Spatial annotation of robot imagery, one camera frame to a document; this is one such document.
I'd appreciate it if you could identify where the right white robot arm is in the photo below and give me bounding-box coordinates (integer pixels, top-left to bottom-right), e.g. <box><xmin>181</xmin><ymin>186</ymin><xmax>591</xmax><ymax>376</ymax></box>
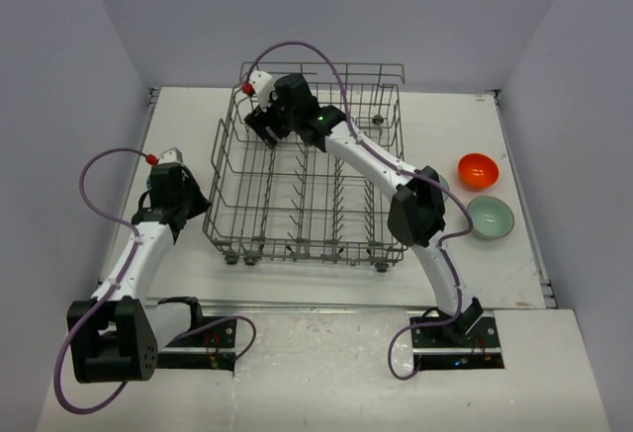
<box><xmin>240</xmin><ymin>71</ymin><xmax>483</xmax><ymax>346</ymax></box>

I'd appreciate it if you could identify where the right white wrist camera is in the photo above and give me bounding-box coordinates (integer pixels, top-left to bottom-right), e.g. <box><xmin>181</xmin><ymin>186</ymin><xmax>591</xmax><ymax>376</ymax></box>
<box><xmin>240</xmin><ymin>70</ymin><xmax>275</xmax><ymax>112</ymax></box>

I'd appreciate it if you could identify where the mint green flower bowl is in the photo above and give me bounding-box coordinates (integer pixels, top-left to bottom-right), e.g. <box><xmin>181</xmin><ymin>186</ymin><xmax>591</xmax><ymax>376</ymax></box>
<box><xmin>468</xmin><ymin>196</ymin><xmax>515</xmax><ymax>240</ymax></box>

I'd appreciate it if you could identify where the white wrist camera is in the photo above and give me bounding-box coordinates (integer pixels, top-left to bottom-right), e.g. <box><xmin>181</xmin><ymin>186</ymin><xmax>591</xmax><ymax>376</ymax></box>
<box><xmin>240</xmin><ymin>70</ymin><xmax>275</xmax><ymax>112</ymax></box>
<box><xmin>144</xmin><ymin>147</ymin><xmax>184</xmax><ymax>166</ymax></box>

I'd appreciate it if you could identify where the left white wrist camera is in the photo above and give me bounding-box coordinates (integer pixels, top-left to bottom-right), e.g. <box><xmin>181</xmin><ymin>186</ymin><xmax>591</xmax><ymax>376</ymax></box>
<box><xmin>144</xmin><ymin>147</ymin><xmax>184</xmax><ymax>166</ymax></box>

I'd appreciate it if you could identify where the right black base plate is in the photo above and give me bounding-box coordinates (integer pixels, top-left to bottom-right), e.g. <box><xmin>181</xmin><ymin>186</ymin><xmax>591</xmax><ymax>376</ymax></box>
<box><xmin>410</xmin><ymin>312</ymin><xmax>505</xmax><ymax>372</ymax></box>

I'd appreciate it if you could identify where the orange bowl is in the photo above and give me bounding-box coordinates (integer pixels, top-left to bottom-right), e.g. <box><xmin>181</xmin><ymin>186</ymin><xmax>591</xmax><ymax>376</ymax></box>
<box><xmin>457</xmin><ymin>152</ymin><xmax>500</xmax><ymax>190</ymax></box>

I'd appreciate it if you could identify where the pale blue dotted bowl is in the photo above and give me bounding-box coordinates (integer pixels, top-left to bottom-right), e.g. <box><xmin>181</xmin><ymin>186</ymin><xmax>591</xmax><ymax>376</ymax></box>
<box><xmin>438</xmin><ymin>174</ymin><xmax>450</xmax><ymax>203</ymax></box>

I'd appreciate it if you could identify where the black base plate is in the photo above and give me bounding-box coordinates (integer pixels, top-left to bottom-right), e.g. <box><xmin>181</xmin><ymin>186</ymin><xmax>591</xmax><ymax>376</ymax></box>
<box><xmin>410</xmin><ymin>312</ymin><xmax>505</xmax><ymax>372</ymax></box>
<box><xmin>157</xmin><ymin>319</ymin><xmax>237</xmax><ymax>372</ymax></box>

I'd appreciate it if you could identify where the grey wire dish rack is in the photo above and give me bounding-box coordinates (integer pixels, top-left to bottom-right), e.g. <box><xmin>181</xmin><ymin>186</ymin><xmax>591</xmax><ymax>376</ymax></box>
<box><xmin>203</xmin><ymin>62</ymin><xmax>406</xmax><ymax>273</ymax></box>

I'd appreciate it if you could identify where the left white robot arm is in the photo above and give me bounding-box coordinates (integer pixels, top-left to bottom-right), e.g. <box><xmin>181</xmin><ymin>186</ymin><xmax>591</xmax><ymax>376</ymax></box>
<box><xmin>66</xmin><ymin>162</ymin><xmax>209</xmax><ymax>384</ymax></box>

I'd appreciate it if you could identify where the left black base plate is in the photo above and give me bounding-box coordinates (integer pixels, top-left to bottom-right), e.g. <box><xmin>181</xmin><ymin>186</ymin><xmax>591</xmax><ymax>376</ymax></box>
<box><xmin>157</xmin><ymin>319</ymin><xmax>237</xmax><ymax>372</ymax></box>

